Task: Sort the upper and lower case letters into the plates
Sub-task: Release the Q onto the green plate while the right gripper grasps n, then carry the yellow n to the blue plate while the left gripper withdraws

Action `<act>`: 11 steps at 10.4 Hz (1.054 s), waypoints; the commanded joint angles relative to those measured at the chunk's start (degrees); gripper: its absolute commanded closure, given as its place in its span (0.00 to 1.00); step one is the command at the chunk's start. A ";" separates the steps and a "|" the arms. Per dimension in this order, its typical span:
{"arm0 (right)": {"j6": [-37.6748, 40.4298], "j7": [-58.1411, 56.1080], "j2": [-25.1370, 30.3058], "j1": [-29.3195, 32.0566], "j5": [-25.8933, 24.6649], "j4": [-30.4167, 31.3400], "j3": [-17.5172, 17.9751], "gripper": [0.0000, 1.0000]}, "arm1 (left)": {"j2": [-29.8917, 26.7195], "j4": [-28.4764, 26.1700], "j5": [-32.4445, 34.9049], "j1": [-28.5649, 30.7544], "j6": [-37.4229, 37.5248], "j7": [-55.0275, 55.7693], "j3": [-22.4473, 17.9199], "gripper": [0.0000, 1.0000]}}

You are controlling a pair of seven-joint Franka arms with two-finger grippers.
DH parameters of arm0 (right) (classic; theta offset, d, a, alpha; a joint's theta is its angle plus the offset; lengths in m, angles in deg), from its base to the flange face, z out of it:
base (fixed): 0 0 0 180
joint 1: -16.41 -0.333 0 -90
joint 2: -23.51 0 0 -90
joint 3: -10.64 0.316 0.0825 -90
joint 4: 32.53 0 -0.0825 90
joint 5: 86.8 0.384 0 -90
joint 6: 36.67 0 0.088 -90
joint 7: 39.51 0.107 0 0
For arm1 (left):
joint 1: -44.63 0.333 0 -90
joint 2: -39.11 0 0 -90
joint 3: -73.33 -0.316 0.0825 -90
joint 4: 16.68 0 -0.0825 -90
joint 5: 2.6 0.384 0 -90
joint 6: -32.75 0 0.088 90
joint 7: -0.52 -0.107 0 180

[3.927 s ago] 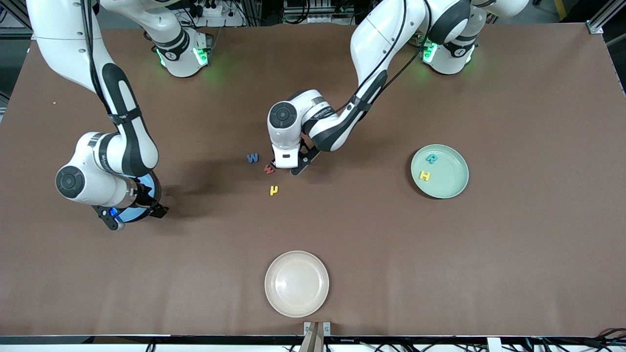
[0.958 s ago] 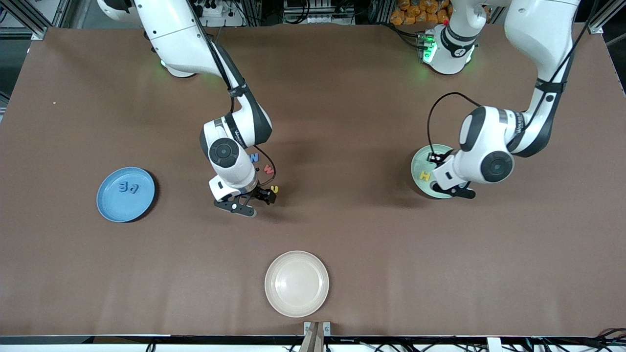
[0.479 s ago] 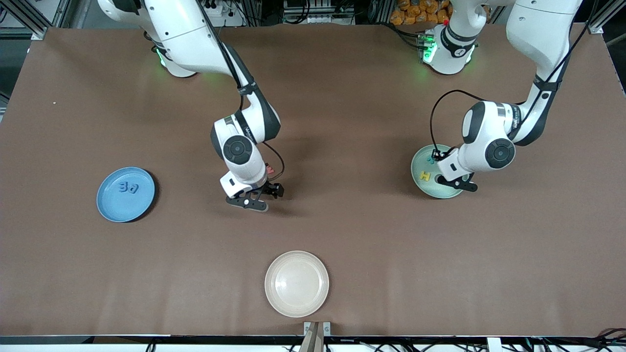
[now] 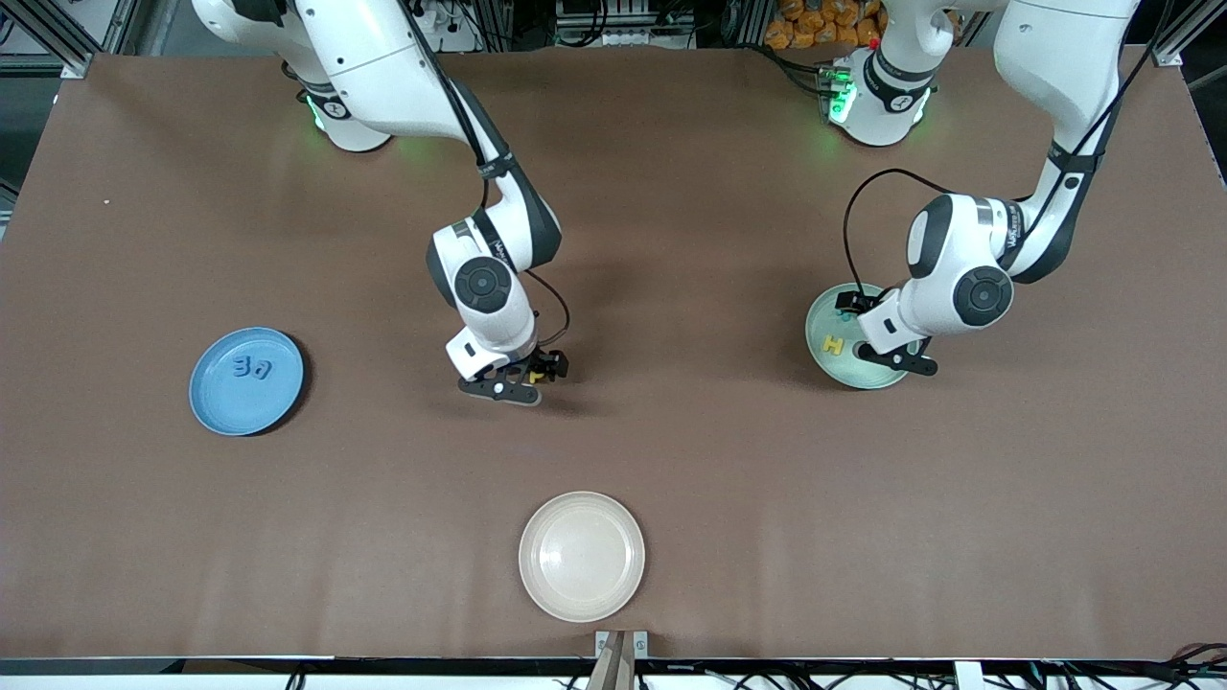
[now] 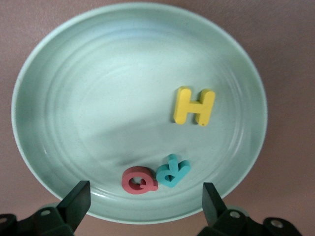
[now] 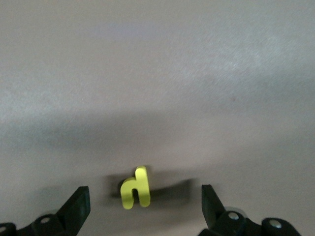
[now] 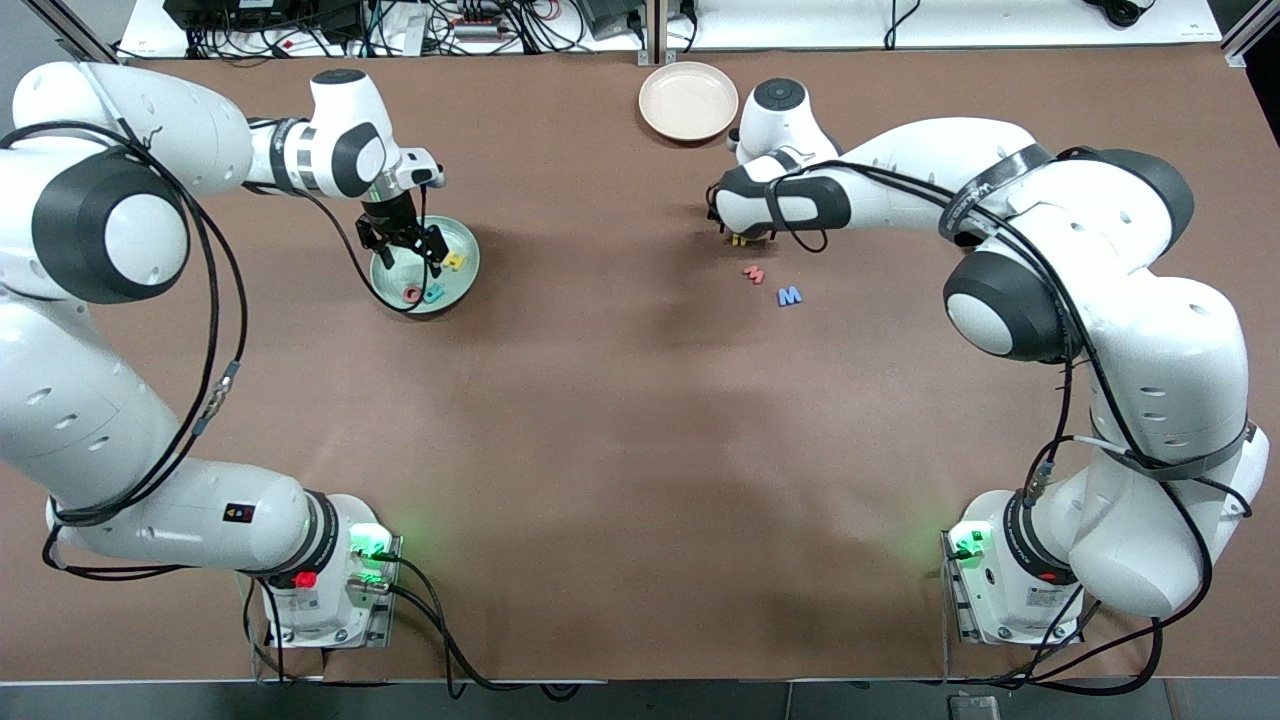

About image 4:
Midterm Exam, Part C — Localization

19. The green round plate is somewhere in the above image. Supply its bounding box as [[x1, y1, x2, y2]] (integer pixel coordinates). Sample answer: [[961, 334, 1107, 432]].
[[805, 282, 922, 391]]

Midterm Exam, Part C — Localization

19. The beige round plate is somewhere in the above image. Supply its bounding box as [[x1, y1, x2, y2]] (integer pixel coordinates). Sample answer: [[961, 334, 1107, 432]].
[[518, 491, 646, 624]]

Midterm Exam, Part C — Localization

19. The blue round plate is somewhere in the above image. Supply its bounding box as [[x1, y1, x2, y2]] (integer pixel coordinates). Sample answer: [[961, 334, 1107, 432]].
[[189, 327, 306, 438]]

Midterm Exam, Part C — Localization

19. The orange bag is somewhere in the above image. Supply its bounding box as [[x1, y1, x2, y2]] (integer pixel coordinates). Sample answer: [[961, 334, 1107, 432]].
[[764, 0, 883, 51]]

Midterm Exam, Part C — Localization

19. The black equipment rack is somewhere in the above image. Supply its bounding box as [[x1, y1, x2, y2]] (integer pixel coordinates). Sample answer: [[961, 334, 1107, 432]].
[[554, 0, 699, 49]]

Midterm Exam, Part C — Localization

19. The white power strip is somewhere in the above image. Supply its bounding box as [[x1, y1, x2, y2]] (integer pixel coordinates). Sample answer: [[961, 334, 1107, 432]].
[[412, 0, 480, 54]]

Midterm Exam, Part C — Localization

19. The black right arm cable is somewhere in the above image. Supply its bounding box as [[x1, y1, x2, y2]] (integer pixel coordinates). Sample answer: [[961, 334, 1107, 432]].
[[398, 0, 572, 351]]

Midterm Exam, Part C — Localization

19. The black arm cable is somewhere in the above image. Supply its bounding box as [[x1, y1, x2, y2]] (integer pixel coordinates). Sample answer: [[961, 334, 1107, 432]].
[[398, 0, 572, 351], [844, 0, 1175, 293]]

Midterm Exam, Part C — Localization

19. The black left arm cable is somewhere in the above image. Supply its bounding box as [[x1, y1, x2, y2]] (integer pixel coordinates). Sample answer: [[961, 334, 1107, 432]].
[[844, 0, 1175, 293]]

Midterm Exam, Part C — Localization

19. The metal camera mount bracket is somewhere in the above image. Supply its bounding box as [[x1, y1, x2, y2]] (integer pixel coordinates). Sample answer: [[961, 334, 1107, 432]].
[[587, 630, 649, 690]]

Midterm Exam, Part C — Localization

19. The aluminium frame profile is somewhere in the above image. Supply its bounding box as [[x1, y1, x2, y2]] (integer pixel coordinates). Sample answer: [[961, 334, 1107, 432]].
[[0, 0, 145, 78], [1150, 0, 1227, 68]]

